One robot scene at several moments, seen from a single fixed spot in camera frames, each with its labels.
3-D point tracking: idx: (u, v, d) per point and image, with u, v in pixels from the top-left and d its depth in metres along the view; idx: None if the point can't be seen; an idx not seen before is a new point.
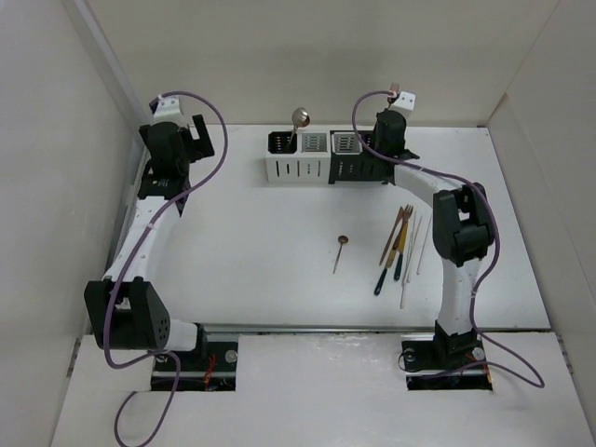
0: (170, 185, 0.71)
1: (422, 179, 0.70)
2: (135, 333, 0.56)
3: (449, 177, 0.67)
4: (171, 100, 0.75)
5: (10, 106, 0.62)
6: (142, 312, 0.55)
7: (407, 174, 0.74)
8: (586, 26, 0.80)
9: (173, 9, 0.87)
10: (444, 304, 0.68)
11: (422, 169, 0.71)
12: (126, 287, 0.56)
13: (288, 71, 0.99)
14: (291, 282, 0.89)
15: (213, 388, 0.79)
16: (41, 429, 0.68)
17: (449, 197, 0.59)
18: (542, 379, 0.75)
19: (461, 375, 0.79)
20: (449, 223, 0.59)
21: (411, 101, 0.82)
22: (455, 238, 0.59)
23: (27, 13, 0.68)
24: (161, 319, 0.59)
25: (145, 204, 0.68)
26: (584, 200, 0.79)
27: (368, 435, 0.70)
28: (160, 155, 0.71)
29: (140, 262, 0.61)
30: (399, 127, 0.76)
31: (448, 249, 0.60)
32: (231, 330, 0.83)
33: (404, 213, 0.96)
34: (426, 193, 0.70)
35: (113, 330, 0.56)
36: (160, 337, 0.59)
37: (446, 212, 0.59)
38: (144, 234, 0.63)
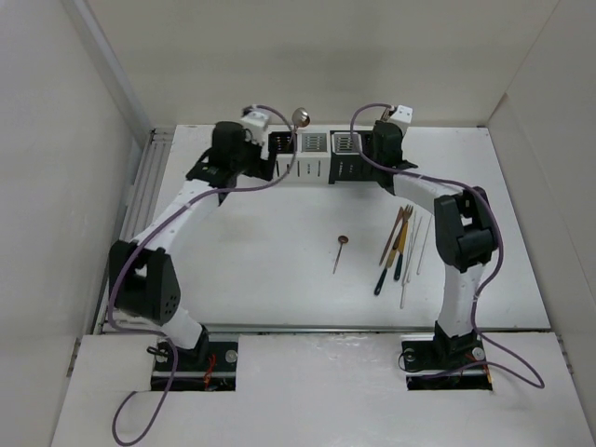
0: (218, 175, 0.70)
1: (422, 187, 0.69)
2: (144, 300, 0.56)
3: (449, 182, 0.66)
4: (262, 115, 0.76)
5: (10, 106, 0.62)
6: (155, 279, 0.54)
7: (406, 182, 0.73)
8: (586, 26, 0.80)
9: (173, 9, 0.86)
10: (445, 308, 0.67)
11: (422, 177, 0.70)
12: (146, 252, 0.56)
13: (288, 71, 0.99)
14: (291, 282, 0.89)
15: (213, 388, 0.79)
16: (41, 429, 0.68)
17: (449, 202, 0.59)
18: (542, 380, 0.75)
19: (462, 375, 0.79)
20: (452, 228, 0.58)
21: (408, 115, 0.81)
22: (459, 243, 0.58)
23: (27, 13, 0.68)
24: (171, 295, 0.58)
25: (189, 185, 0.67)
26: (583, 200, 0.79)
27: (368, 435, 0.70)
28: (219, 146, 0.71)
29: (167, 234, 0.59)
30: (397, 138, 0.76)
31: (452, 255, 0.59)
32: (231, 330, 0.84)
33: (404, 213, 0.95)
34: (426, 201, 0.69)
35: (123, 291, 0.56)
36: (166, 312, 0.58)
37: (447, 216, 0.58)
38: (179, 211, 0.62)
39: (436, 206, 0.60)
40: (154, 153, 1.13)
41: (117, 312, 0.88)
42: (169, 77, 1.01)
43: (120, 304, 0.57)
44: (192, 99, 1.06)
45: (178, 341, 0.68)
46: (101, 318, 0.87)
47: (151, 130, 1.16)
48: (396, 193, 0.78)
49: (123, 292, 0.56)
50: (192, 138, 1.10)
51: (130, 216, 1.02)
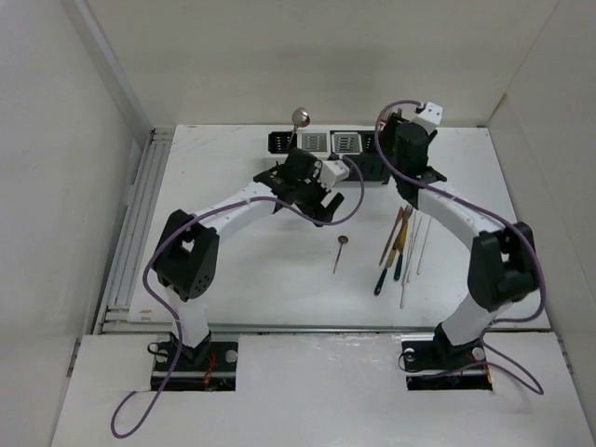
0: (282, 186, 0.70)
1: (453, 211, 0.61)
2: (182, 269, 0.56)
3: (489, 214, 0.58)
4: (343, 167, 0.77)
5: (11, 106, 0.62)
6: (199, 250, 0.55)
7: (435, 202, 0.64)
8: (587, 26, 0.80)
9: (173, 9, 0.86)
10: (457, 325, 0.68)
11: (453, 198, 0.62)
12: (200, 226, 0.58)
13: (289, 71, 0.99)
14: (291, 282, 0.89)
15: (212, 388, 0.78)
16: (41, 429, 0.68)
17: (491, 242, 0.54)
18: (541, 386, 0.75)
19: (462, 375, 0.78)
20: (492, 272, 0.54)
21: (439, 115, 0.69)
22: (497, 288, 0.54)
23: (27, 13, 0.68)
24: (206, 275, 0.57)
25: (254, 184, 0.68)
26: (584, 201, 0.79)
27: (368, 436, 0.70)
28: (291, 164, 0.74)
29: (221, 220, 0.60)
30: (423, 142, 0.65)
31: (486, 297, 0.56)
32: (231, 330, 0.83)
33: (404, 212, 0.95)
34: (456, 226, 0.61)
35: (167, 255, 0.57)
36: (196, 289, 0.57)
37: (488, 258, 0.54)
38: (237, 203, 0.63)
39: (477, 247, 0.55)
40: (154, 153, 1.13)
41: (117, 312, 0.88)
42: (169, 77, 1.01)
43: (158, 268, 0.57)
44: (193, 100, 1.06)
45: (184, 332, 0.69)
46: (101, 319, 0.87)
47: (151, 130, 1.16)
48: (417, 208, 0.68)
49: (166, 257, 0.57)
50: (192, 138, 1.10)
51: (130, 217, 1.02)
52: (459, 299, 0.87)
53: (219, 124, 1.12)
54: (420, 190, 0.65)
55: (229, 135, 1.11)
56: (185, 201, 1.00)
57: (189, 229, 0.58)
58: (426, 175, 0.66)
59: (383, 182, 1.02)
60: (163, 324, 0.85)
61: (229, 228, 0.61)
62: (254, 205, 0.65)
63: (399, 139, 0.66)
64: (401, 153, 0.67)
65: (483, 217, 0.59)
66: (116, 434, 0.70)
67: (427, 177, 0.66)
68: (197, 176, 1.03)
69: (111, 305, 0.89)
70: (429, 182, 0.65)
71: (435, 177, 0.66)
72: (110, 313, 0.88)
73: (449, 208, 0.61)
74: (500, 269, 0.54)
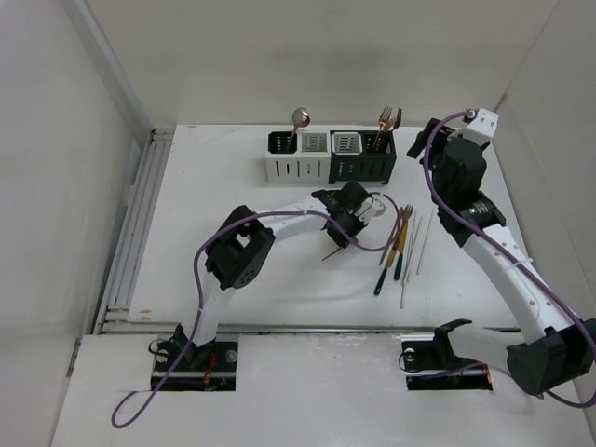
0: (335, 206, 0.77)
1: (513, 282, 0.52)
2: (232, 260, 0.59)
3: (556, 298, 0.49)
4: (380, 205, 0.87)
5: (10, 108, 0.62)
6: (254, 244, 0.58)
7: (489, 259, 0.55)
8: (587, 28, 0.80)
9: (173, 10, 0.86)
10: (468, 344, 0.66)
11: (518, 265, 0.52)
12: (258, 223, 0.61)
13: (288, 71, 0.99)
14: (292, 282, 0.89)
15: (213, 388, 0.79)
16: (41, 429, 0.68)
17: (556, 344, 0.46)
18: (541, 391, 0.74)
19: (462, 375, 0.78)
20: (546, 370, 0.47)
21: (493, 125, 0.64)
22: (545, 382, 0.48)
23: (26, 14, 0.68)
24: (253, 269, 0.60)
25: (311, 199, 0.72)
26: (585, 202, 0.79)
27: (368, 435, 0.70)
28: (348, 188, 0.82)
29: (280, 223, 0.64)
30: (479, 165, 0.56)
31: (531, 385, 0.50)
32: (231, 330, 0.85)
33: (404, 213, 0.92)
34: (510, 295, 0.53)
35: (223, 243, 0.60)
36: (241, 280, 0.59)
37: (548, 358, 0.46)
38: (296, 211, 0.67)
39: (538, 341, 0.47)
40: (154, 153, 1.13)
41: (117, 312, 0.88)
42: (169, 77, 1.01)
43: (212, 253, 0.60)
44: (193, 100, 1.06)
45: (203, 326, 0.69)
46: (101, 319, 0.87)
47: (151, 130, 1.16)
48: (460, 247, 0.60)
49: (222, 243, 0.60)
50: (192, 138, 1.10)
51: (130, 217, 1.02)
52: (458, 298, 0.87)
53: (218, 124, 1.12)
54: (474, 236, 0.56)
55: (229, 135, 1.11)
56: (186, 201, 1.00)
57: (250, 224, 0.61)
58: (479, 209, 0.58)
59: (383, 182, 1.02)
60: (162, 324, 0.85)
61: (282, 233, 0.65)
62: (309, 217, 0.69)
63: (450, 162, 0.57)
64: (450, 178, 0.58)
65: (549, 300, 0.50)
66: (115, 424, 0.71)
67: (480, 210, 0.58)
68: (197, 176, 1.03)
69: (111, 304, 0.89)
70: (485, 231, 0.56)
71: (488, 209, 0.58)
72: (110, 313, 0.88)
73: (507, 276, 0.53)
74: (555, 366, 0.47)
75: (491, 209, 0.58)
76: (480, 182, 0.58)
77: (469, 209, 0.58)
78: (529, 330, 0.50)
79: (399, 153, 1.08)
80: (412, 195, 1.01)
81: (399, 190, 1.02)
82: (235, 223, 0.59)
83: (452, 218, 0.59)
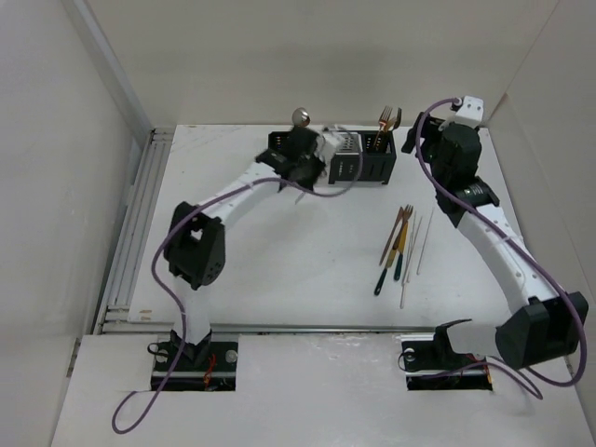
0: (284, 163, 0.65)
1: (502, 255, 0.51)
2: (192, 261, 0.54)
3: (544, 272, 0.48)
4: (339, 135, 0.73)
5: (11, 108, 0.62)
6: (206, 241, 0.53)
7: (480, 234, 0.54)
8: (587, 27, 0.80)
9: (173, 10, 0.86)
10: (466, 337, 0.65)
11: (507, 239, 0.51)
12: (205, 215, 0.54)
13: (288, 71, 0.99)
14: (291, 282, 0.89)
15: (213, 388, 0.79)
16: (41, 429, 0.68)
17: (538, 316, 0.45)
18: (540, 391, 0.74)
19: (462, 376, 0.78)
20: (528, 344, 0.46)
21: (480, 110, 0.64)
22: (528, 358, 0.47)
23: (26, 15, 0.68)
24: (216, 263, 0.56)
25: (257, 166, 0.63)
26: (585, 202, 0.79)
27: (368, 435, 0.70)
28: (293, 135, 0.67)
29: (226, 207, 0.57)
30: (476, 148, 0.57)
31: (515, 360, 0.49)
32: (231, 330, 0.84)
33: (404, 213, 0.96)
34: (499, 269, 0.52)
35: (177, 246, 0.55)
36: (209, 276, 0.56)
37: (531, 331, 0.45)
38: (241, 187, 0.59)
39: (521, 311, 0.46)
40: (154, 153, 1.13)
41: (117, 312, 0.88)
42: (169, 77, 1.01)
43: (170, 256, 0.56)
44: (193, 99, 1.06)
45: (189, 326, 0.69)
46: (101, 319, 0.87)
47: (151, 130, 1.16)
48: (455, 227, 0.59)
49: (176, 247, 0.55)
50: (192, 138, 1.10)
51: (130, 217, 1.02)
52: (458, 298, 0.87)
53: (218, 124, 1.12)
54: (467, 212, 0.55)
55: (229, 135, 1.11)
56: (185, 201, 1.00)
57: (195, 219, 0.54)
58: (474, 190, 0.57)
59: (383, 182, 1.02)
60: (162, 324, 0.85)
61: (233, 214, 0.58)
62: (258, 187, 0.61)
63: (448, 145, 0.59)
64: (448, 160, 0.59)
65: (535, 273, 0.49)
66: (117, 429, 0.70)
67: (475, 192, 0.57)
68: (197, 176, 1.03)
69: (111, 304, 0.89)
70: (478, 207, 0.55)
71: (483, 191, 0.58)
72: (110, 313, 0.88)
73: (497, 250, 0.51)
74: (538, 340, 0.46)
75: (486, 191, 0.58)
76: (477, 164, 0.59)
77: (465, 191, 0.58)
78: (515, 304, 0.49)
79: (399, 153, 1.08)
80: (412, 195, 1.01)
81: (399, 189, 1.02)
82: (180, 223, 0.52)
83: (447, 199, 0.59)
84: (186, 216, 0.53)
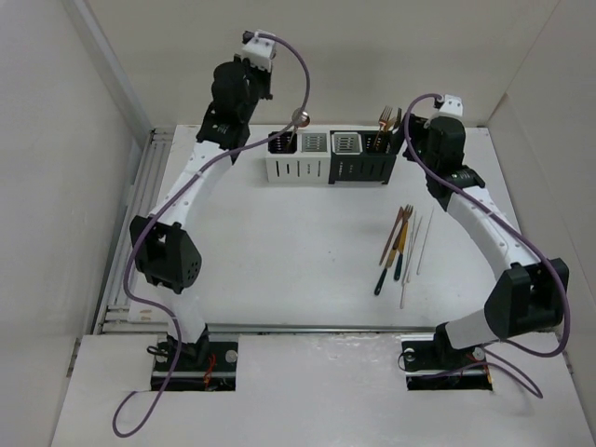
0: (229, 132, 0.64)
1: (487, 230, 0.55)
2: (168, 268, 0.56)
3: (525, 241, 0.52)
4: (266, 42, 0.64)
5: (10, 108, 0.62)
6: (172, 248, 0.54)
7: (467, 211, 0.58)
8: (586, 28, 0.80)
9: (173, 10, 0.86)
10: (465, 328, 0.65)
11: (491, 215, 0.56)
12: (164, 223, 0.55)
13: (288, 71, 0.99)
14: (291, 282, 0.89)
15: (213, 388, 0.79)
16: (41, 429, 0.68)
17: (521, 279, 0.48)
18: (539, 389, 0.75)
19: (462, 375, 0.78)
20: (514, 307, 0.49)
21: (459, 106, 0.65)
22: (515, 322, 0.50)
23: (27, 15, 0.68)
24: (191, 262, 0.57)
25: (199, 148, 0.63)
26: (585, 201, 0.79)
27: (368, 436, 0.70)
28: (222, 101, 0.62)
29: (182, 206, 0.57)
30: (461, 136, 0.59)
31: (503, 329, 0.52)
32: (231, 330, 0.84)
33: (404, 213, 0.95)
34: (486, 245, 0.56)
35: (147, 260, 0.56)
36: (189, 277, 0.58)
37: (516, 293, 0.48)
38: (190, 182, 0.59)
39: (502, 277, 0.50)
40: (154, 153, 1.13)
41: (117, 312, 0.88)
42: (169, 77, 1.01)
43: (146, 270, 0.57)
44: (192, 99, 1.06)
45: (182, 328, 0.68)
46: (101, 319, 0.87)
47: (151, 130, 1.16)
48: (445, 209, 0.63)
49: (146, 261, 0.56)
50: (192, 138, 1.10)
51: (130, 217, 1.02)
52: (458, 298, 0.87)
53: None
54: (453, 195, 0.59)
55: None
56: None
57: (154, 229, 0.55)
58: (461, 174, 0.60)
59: (383, 182, 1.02)
60: (163, 324, 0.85)
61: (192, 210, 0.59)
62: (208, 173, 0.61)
63: (433, 133, 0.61)
64: (435, 148, 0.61)
65: (519, 243, 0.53)
66: (118, 433, 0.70)
67: (462, 177, 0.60)
68: None
69: (111, 304, 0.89)
70: (464, 187, 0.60)
71: (470, 176, 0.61)
72: (110, 313, 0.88)
73: (482, 225, 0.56)
74: (521, 304, 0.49)
75: (473, 176, 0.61)
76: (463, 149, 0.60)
77: (452, 175, 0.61)
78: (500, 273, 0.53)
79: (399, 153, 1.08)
80: (412, 195, 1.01)
81: (399, 189, 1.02)
82: (140, 241, 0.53)
83: (437, 184, 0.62)
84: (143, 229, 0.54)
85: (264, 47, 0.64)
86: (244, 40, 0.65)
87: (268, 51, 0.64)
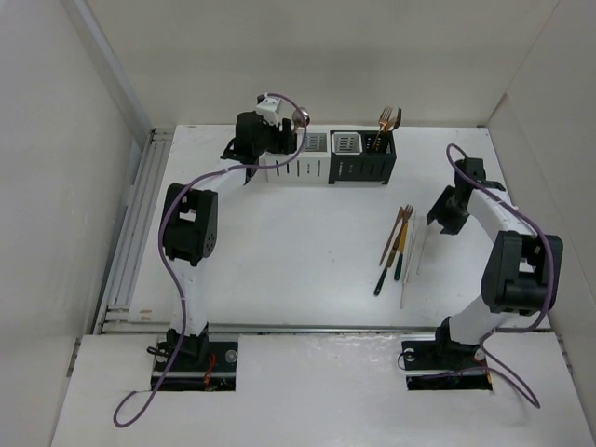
0: (245, 159, 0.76)
1: (495, 212, 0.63)
2: (191, 235, 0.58)
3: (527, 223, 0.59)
4: (275, 100, 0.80)
5: (9, 108, 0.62)
6: (202, 211, 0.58)
7: (482, 202, 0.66)
8: (587, 27, 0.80)
9: (172, 8, 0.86)
10: (462, 320, 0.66)
11: (500, 202, 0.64)
12: (195, 194, 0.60)
13: (287, 70, 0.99)
14: (291, 282, 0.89)
15: (213, 388, 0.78)
16: (40, 429, 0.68)
17: (514, 238, 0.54)
18: (537, 399, 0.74)
19: (462, 375, 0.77)
20: (504, 269, 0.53)
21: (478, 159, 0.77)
22: (504, 286, 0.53)
23: (26, 14, 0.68)
24: (213, 233, 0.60)
25: (224, 161, 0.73)
26: (585, 201, 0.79)
27: (367, 435, 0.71)
28: (242, 135, 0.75)
29: (211, 183, 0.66)
30: (480, 164, 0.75)
31: (492, 293, 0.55)
32: (231, 331, 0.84)
33: (404, 213, 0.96)
34: (493, 228, 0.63)
35: (173, 225, 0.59)
36: (208, 249, 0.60)
37: (506, 253, 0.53)
38: (219, 171, 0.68)
39: (497, 239, 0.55)
40: (154, 153, 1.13)
41: (117, 312, 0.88)
42: (169, 76, 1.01)
43: (167, 240, 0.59)
44: (192, 98, 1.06)
45: (189, 317, 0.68)
46: (101, 319, 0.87)
47: (151, 130, 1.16)
48: (469, 210, 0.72)
49: (171, 227, 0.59)
50: (192, 138, 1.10)
51: (130, 217, 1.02)
52: (458, 298, 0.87)
53: (218, 124, 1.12)
54: (474, 190, 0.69)
55: (229, 135, 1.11)
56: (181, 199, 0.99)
57: (185, 198, 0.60)
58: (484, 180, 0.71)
59: (383, 182, 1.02)
60: (163, 324, 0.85)
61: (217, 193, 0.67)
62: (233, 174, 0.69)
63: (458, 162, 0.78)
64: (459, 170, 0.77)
65: (521, 223, 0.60)
66: (118, 424, 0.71)
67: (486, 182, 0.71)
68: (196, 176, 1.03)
69: (111, 304, 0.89)
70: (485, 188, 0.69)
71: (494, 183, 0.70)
72: (110, 313, 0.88)
73: (492, 209, 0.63)
74: (513, 267, 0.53)
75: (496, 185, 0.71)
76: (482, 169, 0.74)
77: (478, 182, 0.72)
78: None
79: (399, 153, 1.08)
80: (412, 195, 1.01)
81: (399, 189, 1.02)
82: (174, 202, 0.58)
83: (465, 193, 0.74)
84: (180, 193, 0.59)
85: (271, 103, 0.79)
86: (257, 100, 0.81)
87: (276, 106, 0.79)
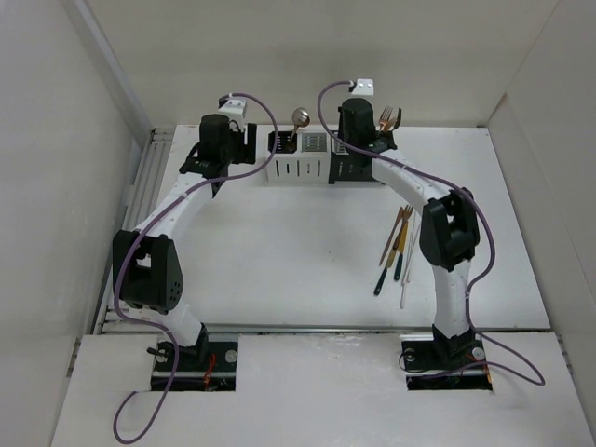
0: (210, 167, 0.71)
1: (404, 179, 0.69)
2: (149, 288, 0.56)
3: (435, 181, 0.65)
4: (239, 101, 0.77)
5: (10, 108, 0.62)
6: (158, 264, 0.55)
7: (386, 170, 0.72)
8: (586, 27, 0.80)
9: (171, 9, 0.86)
10: (440, 308, 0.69)
11: (404, 168, 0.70)
12: (149, 240, 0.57)
13: (288, 71, 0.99)
14: (289, 282, 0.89)
15: (213, 388, 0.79)
16: (41, 429, 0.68)
17: (439, 209, 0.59)
18: (542, 376, 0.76)
19: (462, 375, 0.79)
20: (440, 236, 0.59)
21: (370, 87, 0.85)
22: (445, 246, 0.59)
23: (26, 15, 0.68)
24: (175, 280, 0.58)
25: (183, 178, 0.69)
26: (584, 201, 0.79)
27: (369, 436, 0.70)
28: (207, 138, 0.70)
29: (168, 222, 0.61)
30: (369, 113, 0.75)
31: (437, 254, 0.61)
32: (230, 331, 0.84)
33: (404, 213, 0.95)
34: (407, 193, 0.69)
35: (128, 280, 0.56)
36: (171, 299, 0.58)
37: (439, 223, 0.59)
38: (176, 201, 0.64)
39: (425, 211, 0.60)
40: (154, 153, 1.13)
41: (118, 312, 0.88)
42: (169, 77, 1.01)
43: (125, 294, 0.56)
44: (191, 99, 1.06)
45: (179, 336, 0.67)
46: (101, 319, 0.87)
47: (151, 130, 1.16)
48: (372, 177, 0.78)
49: (128, 281, 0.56)
50: (192, 138, 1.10)
51: (130, 217, 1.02)
52: None
53: None
54: (374, 160, 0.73)
55: None
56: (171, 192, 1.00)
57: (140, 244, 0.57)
58: (376, 142, 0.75)
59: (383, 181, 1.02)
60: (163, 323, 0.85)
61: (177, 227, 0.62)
62: (193, 197, 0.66)
63: (347, 114, 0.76)
64: (351, 126, 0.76)
65: (430, 183, 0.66)
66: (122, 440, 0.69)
67: (377, 143, 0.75)
68: None
69: (111, 305, 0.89)
70: (380, 152, 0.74)
71: (385, 143, 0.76)
72: (110, 313, 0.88)
73: (400, 177, 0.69)
74: (445, 230, 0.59)
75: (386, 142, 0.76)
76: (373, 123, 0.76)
77: (371, 144, 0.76)
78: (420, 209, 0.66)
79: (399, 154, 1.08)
80: None
81: None
82: (126, 256, 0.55)
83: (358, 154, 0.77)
84: (132, 243, 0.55)
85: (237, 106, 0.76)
86: (221, 102, 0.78)
87: (241, 109, 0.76)
